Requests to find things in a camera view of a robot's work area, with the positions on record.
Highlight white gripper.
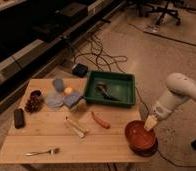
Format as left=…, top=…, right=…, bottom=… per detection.
left=144, top=97, right=174, bottom=131

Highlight orange bowl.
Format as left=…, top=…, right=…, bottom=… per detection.
left=125, top=120, right=156, bottom=150

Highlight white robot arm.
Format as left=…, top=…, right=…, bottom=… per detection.
left=144, top=73, right=196, bottom=131

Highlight green plastic tray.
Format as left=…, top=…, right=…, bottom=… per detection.
left=83, top=71, right=136, bottom=108

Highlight dark utensil in tray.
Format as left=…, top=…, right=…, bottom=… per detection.
left=95, top=82, right=117, bottom=101

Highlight dark purple bowl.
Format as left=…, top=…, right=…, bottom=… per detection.
left=128, top=139, right=158, bottom=157

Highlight orange carrot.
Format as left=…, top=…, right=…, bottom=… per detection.
left=91, top=112, right=110, bottom=129

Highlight beige wooden tongs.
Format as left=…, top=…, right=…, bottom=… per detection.
left=66, top=117, right=88, bottom=138

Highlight blue yellow sponge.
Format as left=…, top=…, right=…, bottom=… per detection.
left=63, top=92, right=83, bottom=110

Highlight yellow orange ball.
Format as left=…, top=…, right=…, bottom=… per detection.
left=64, top=87, right=74, bottom=95

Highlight black power adapter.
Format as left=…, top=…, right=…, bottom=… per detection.
left=72, top=63, right=88, bottom=77

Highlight wooden table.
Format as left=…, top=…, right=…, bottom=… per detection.
left=0, top=78, right=151, bottom=171

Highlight silver fork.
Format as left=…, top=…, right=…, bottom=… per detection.
left=25, top=148, right=60, bottom=156

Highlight black office chair base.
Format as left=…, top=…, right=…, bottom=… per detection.
left=124, top=0, right=182, bottom=27

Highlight dark grape bunch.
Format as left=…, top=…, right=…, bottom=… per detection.
left=25, top=96, right=43, bottom=113

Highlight dark small cup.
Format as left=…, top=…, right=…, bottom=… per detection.
left=30, top=90, right=41, bottom=97

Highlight black rectangular block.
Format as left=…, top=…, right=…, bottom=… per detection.
left=14, top=108, right=25, bottom=129

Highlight black floor cables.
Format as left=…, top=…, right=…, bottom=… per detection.
left=62, top=31, right=129, bottom=73

